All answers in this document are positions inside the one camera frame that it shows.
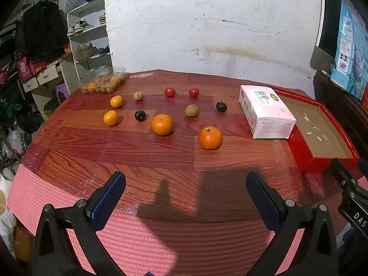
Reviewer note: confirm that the brown round fruit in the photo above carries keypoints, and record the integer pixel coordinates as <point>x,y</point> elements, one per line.
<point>138,96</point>
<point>191,110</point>

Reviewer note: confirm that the white sneakers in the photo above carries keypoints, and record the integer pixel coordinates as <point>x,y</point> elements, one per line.
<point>79,26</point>

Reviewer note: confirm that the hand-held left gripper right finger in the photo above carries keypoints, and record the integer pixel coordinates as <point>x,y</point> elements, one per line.
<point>263,204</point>

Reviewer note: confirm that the red tomato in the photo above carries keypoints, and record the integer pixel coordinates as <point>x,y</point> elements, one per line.
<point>194,92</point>
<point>170,92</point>

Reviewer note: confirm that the purple stool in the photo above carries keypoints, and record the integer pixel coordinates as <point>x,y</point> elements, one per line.
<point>61,92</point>

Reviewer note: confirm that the red cardboard box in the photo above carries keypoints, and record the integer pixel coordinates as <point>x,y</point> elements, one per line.
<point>322,132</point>

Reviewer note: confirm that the pink tissue pack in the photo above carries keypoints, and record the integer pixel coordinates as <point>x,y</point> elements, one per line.
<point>264,112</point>

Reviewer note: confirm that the clear plastic bag of fruit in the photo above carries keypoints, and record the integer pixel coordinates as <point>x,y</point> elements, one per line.
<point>103,83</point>

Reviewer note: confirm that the dark plum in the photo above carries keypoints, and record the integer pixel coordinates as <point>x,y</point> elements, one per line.
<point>221,107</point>
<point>140,116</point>

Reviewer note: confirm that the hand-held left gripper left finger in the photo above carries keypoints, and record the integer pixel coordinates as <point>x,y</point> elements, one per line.
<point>107,202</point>

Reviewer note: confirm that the white shoe shelf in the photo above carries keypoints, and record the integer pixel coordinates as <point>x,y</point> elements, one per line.
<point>89,37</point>

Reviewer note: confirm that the beige shoes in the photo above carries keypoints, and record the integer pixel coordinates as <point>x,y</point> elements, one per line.
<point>86,50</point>

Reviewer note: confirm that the white drawer cabinet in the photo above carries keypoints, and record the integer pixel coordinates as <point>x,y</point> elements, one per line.
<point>43,76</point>

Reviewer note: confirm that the small orange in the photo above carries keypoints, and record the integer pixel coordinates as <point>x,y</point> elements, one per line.
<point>117,101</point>
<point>111,118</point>

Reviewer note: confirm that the pink ribbed mat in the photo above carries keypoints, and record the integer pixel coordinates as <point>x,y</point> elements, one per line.
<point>138,247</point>

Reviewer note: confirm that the person's right hand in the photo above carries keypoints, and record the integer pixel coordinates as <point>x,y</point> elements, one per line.
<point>346,235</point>

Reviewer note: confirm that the blue printed packet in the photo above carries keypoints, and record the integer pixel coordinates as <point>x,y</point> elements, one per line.
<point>349,49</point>

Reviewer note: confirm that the dark wooden cabinet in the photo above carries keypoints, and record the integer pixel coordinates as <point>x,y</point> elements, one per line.
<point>336,103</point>

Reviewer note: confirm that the large orange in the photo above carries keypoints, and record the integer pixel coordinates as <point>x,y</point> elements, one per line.
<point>210,138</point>
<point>162,124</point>

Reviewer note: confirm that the pink bags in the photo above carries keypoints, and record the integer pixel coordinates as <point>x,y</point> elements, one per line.
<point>27,67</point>

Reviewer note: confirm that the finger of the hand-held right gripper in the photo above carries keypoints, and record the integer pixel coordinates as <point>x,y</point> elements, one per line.
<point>364,166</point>
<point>342,172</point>

